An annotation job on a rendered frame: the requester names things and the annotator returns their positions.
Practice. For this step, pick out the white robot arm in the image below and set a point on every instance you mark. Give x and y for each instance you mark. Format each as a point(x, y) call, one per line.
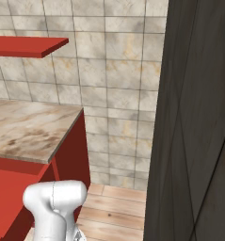
point(54, 207)

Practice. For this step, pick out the red counter cabinet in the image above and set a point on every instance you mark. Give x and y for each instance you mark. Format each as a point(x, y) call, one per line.
point(71, 150)

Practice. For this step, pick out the red open drawer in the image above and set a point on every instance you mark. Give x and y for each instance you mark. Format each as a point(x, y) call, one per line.
point(10, 194)

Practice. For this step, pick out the dark wood tall cabinet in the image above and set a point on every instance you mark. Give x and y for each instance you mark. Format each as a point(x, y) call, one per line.
point(192, 125)

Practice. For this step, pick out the red wall shelf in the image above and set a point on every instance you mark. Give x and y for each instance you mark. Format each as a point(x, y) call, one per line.
point(26, 46)

